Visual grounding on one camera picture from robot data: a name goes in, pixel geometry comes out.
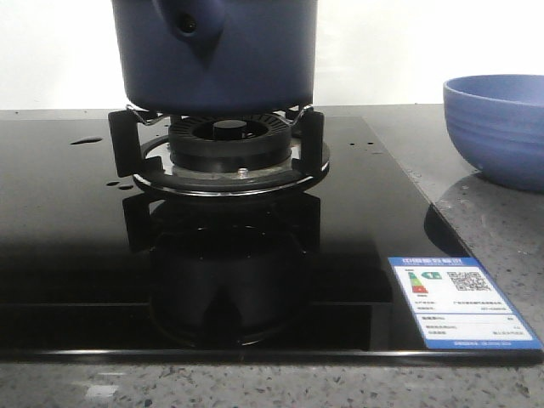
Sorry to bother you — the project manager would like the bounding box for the dark blue cooking pot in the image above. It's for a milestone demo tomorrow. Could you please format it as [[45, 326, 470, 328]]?
[[111, 0, 318, 116]]

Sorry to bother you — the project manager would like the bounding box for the light blue ribbed bowl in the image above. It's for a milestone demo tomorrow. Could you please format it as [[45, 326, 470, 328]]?
[[443, 74, 543, 192]]

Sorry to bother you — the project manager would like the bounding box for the black metal pot support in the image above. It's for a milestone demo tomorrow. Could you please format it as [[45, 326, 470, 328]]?
[[108, 106, 330, 197]]

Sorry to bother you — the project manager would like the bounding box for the black gas burner head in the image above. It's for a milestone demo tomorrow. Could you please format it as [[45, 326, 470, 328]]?
[[168, 114, 292, 173]]

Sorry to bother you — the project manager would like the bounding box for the black glass gas cooktop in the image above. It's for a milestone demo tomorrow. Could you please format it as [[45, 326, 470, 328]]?
[[1, 116, 543, 366]]

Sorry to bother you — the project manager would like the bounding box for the blue energy efficiency label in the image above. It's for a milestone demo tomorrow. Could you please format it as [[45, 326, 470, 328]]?
[[388, 257, 543, 351]]

